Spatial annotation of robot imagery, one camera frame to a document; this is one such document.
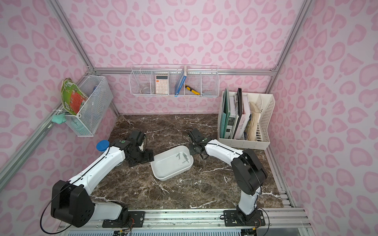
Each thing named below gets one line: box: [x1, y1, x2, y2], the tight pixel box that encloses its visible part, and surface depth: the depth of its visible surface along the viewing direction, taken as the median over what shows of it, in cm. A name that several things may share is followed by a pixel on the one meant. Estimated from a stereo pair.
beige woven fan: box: [247, 101, 261, 142], surface depth 93 cm
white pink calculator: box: [155, 74, 169, 95], surface depth 97 cm
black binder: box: [232, 88, 243, 140], surface depth 88 cm
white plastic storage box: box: [150, 145, 194, 182], surface depth 94 cm
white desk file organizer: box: [217, 91, 276, 150], surface depth 94 cm
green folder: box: [219, 87, 231, 139], surface depth 85 cm
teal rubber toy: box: [51, 112, 67, 125], surface depth 64 cm
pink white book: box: [235, 94, 252, 141], surface depth 90 cm
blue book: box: [174, 65, 188, 97], surface depth 90 cm
